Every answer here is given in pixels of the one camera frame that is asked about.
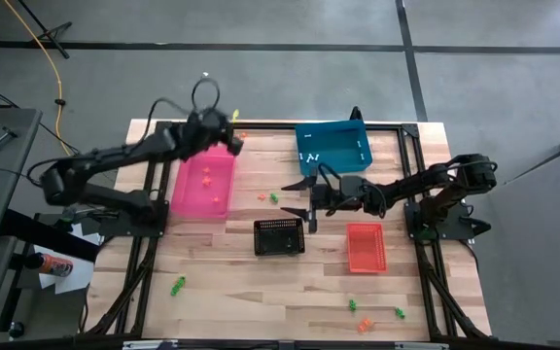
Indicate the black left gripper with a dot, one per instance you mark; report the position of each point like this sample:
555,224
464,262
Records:
207,133

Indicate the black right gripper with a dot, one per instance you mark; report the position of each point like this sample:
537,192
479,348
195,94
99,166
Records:
326,199

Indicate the black slotted plastic basket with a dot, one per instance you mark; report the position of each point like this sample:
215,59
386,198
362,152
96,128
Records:
279,238

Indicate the pink plastic bin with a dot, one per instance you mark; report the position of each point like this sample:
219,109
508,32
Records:
197,204

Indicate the orange slotted plastic basket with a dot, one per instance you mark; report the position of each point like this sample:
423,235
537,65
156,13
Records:
366,248

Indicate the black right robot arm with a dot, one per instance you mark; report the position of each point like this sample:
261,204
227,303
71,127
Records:
406,187

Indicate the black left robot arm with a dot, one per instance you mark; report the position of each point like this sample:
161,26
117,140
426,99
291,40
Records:
115,154

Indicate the blue plastic bin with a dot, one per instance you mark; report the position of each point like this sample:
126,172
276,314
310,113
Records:
333,146

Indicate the black table clamp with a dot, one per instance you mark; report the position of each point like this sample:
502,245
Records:
356,115

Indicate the white paper sheet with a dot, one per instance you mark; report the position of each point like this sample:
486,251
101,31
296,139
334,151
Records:
78,277

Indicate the orange can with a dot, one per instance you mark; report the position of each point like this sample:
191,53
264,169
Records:
56,266

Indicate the black tripod stand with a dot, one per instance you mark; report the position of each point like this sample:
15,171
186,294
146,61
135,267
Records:
46,33

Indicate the grey desk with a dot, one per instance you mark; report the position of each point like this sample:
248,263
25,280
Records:
3,194

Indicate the grey panel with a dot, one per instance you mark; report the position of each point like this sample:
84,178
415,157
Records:
552,243

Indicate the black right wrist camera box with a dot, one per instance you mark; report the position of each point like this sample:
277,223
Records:
351,185

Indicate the silver metal bracket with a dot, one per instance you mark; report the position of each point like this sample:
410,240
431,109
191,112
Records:
149,344
421,346

